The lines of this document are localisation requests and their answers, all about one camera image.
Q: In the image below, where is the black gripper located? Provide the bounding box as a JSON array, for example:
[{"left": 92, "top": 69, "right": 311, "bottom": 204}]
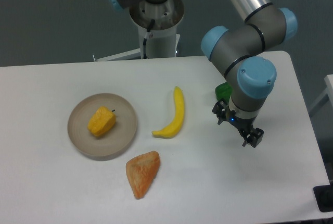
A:
[{"left": 212, "top": 99, "right": 264, "bottom": 148}]

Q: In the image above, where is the yellow toy pepper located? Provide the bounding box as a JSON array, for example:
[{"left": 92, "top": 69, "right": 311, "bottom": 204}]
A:
[{"left": 87, "top": 106, "right": 116, "bottom": 138}]

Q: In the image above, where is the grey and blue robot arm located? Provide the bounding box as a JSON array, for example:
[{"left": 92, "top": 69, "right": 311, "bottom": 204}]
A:
[{"left": 111, "top": 0, "right": 298, "bottom": 147}]

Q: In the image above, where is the green toy pepper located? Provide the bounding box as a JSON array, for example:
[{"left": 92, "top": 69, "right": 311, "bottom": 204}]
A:
[{"left": 215, "top": 82, "right": 232, "bottom": 103}]

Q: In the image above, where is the beige round plate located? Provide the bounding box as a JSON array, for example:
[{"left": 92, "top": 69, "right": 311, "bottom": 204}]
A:
[{"left": 67, "top": 93, "right": 137, "bottom": 160}]

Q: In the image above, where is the yellow toy banana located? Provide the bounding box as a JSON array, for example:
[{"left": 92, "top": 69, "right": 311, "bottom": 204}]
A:
[{"left": 152, "top": 86, "right": 185, "bottom": 139}]

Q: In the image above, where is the white side table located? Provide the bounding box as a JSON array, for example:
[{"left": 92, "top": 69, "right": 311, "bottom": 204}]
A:
[{"left": 308, "top": 74, "right": 332, "bottom": 118}]

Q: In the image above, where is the orange toy bread slice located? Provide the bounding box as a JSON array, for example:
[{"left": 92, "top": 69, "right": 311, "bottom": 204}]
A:
[{"left": 125, "top": 151, "right": 161, "bottom": 200}]

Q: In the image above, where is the black device at table edge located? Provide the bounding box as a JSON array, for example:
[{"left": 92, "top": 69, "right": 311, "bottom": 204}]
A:
[{"left": 313, "top": 185, "right": 332, "bottom": 213}]

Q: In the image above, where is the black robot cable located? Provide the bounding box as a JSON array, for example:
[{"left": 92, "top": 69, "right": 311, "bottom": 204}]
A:
[{"left": 142, "top": 18, "right": 156, "bottom": 60}]

